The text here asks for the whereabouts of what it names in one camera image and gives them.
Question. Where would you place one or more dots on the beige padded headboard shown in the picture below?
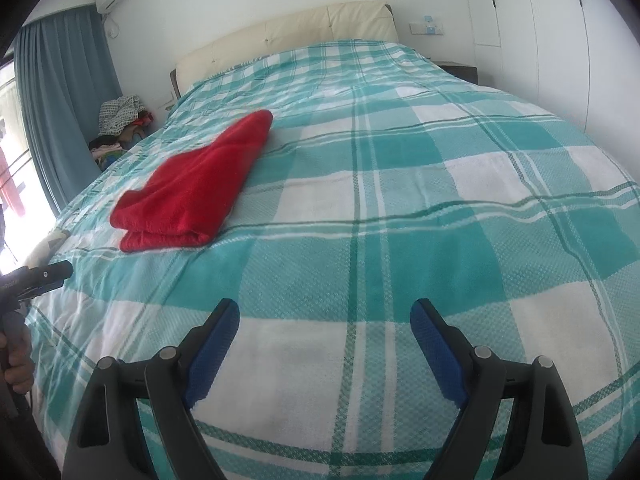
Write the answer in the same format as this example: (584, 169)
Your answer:
(300, 30)

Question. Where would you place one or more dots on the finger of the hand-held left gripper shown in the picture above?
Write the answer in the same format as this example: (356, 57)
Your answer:
(50, 274)

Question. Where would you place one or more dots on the person's left hand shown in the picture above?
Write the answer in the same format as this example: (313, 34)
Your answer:
(19, 360)

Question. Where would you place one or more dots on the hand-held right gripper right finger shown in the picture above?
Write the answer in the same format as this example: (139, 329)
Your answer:
(440, 355)

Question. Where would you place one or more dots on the red sweater with white figure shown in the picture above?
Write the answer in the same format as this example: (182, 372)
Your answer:
(195, 185)

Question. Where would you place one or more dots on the blue grey curtain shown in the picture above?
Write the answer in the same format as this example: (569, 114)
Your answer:
(60, 100)

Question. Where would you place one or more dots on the pile of mixed clothes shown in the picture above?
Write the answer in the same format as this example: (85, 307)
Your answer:
(120, 115)

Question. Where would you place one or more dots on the bright window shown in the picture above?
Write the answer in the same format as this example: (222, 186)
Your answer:
(15, 170)

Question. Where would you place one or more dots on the teal white plaid blanket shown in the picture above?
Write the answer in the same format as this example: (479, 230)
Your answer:
(400, 210)

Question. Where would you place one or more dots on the beige patterned cloth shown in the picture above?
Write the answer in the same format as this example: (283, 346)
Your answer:
(47, 247)

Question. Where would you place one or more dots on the white wall switch panel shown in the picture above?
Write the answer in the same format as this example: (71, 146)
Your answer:
(426, 26)

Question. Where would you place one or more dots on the white wardrobe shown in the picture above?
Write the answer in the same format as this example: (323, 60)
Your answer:
(550, 35)

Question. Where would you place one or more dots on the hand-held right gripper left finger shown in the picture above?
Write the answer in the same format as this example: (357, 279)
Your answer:
(215, 355)

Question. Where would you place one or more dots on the dark wooden nightstand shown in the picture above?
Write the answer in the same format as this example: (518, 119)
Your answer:
(460, 70)

